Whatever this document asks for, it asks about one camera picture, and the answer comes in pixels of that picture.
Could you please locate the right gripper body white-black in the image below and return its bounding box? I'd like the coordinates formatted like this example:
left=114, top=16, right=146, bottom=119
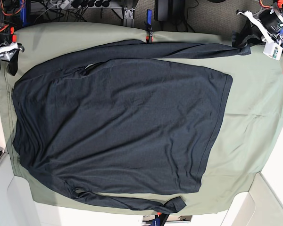
left=0, top=33, right=25, bottom=61

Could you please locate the left gripper body white-black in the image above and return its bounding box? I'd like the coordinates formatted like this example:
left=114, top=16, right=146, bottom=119
left=236, top=8, right=283, bottom=61

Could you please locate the dark navy long-sleeve shirt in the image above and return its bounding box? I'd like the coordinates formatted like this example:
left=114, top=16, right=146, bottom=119
left=12, top=40, right=250, bottom=214

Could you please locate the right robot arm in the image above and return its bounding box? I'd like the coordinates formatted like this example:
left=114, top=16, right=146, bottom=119
left=0, top=1, right=25, bottom=76

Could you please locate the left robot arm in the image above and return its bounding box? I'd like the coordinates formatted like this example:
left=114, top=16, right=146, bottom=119
left=232, top=0, right=283, bottom=60

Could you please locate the green table cloth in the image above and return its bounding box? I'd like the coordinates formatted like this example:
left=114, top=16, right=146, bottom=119
left=0, top=22, right=283, bottom=215

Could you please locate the black power adapter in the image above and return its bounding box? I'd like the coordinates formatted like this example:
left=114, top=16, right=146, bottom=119
left=154, top=0, right=173, bottom=21

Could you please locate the bottom centre orange-black clamp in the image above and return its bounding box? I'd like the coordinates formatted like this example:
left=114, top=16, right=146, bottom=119
left=150, top=213, right=170, bottom=226

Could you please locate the blue clamp handle left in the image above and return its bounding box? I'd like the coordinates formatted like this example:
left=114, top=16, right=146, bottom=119
left=19, top=0, right=31, bottom=27

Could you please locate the grey metal bracket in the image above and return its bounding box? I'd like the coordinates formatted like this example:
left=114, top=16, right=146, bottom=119
left=123, top=8, right=135, bottom=28

